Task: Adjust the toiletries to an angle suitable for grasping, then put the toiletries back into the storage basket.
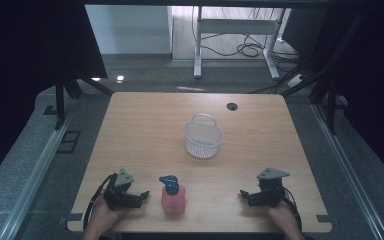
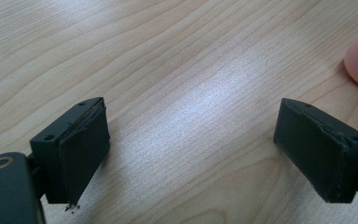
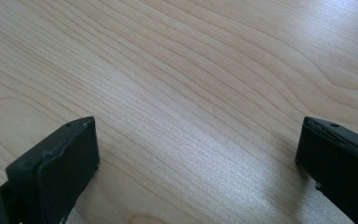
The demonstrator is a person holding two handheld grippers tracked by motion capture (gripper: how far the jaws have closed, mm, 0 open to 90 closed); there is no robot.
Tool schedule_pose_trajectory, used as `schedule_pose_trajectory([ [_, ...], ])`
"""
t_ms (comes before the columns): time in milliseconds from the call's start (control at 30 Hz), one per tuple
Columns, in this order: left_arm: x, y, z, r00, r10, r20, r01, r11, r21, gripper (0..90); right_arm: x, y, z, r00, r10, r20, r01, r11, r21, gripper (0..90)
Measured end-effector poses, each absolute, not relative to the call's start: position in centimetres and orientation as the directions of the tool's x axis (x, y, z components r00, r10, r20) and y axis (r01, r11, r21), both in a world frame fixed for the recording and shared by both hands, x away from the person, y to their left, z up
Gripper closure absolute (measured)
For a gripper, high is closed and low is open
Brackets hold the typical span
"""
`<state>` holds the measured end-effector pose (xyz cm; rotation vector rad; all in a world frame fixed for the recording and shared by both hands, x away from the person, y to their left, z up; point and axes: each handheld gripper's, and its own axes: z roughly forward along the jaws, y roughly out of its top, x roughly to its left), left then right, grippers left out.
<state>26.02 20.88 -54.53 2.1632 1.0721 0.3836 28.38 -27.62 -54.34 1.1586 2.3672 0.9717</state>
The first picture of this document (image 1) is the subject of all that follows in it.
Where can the black floor frame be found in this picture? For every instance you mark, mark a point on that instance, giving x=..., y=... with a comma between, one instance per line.
x=69, y=141

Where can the dark curtain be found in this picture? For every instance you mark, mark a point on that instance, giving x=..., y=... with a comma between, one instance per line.
x=30, y=66
x=376, y=83

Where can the white plastic basket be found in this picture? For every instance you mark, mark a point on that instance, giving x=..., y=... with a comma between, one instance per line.
x=202, y=137

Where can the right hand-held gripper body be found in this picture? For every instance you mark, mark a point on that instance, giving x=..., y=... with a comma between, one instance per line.
x=270, y=193

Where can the pink bottle with blue pump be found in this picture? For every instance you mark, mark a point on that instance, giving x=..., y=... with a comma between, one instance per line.
x=173, y=199

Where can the person's right hand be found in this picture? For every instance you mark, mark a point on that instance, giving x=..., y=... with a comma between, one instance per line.
x=285, y=220

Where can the white desk frame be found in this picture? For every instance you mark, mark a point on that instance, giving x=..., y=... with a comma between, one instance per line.
x=233, y=26

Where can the black table grommet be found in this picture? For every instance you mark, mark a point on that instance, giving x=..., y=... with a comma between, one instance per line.
x=232, y=106

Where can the white power strip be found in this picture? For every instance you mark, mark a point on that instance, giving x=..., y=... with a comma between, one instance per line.
x=296, y=80

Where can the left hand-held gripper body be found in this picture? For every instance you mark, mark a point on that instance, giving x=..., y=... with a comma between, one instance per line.
x=117, y=196

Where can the black metal stand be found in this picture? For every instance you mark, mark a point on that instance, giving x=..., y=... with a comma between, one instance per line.
x=330, y=100
x=60, y=100

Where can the person's left hand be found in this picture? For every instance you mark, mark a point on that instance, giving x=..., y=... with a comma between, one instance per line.
x=102, y=218

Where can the aluminium rail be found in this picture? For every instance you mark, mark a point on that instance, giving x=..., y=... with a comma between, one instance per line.
x=346, y=166
x=36, y=173

